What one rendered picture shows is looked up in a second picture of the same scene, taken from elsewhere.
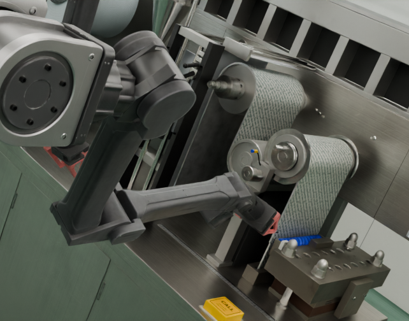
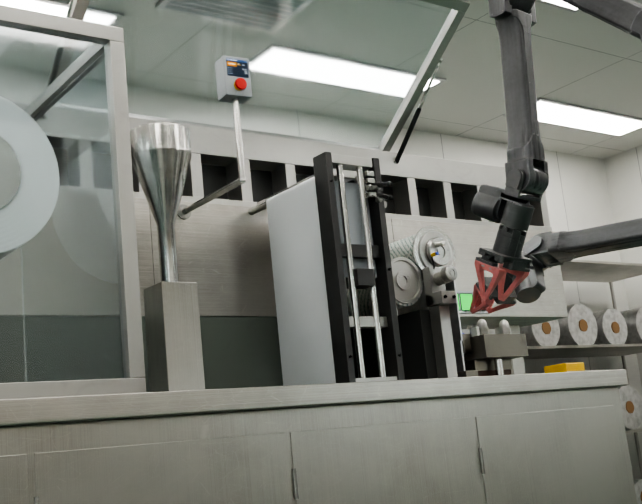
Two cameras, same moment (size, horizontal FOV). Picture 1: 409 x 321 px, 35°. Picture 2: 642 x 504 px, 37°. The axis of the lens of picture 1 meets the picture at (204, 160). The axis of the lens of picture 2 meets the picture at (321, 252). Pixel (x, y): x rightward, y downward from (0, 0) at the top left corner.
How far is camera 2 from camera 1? 277 cm
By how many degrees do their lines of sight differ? 80
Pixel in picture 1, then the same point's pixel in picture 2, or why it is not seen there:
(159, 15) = (179, 178)
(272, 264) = (491, 347)
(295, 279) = (510, 345)
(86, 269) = (452, 457)
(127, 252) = (499, 381)
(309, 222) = not seen: hidden behind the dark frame
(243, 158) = (400, 280)
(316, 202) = (421, 303)
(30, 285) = not seen: outside the picture
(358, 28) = (298, 152)
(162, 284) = (543, 377)
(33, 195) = (326, 444)
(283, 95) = not seen: hidden behind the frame
